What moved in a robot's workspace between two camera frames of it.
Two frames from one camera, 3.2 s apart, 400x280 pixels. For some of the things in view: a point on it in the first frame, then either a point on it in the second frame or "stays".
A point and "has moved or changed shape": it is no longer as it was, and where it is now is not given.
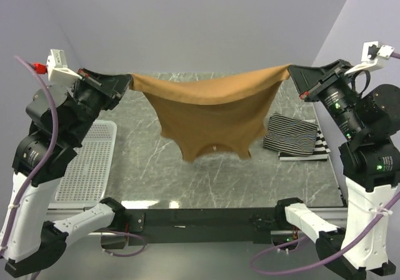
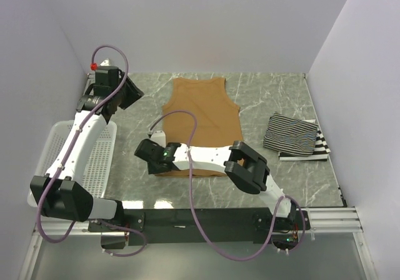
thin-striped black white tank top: x=290 y=134 stays
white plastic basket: x=87 y=180 stays
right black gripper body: x=332 y=89 -> x=153 y=169
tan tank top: x=209 y=111 has moved or changed shape
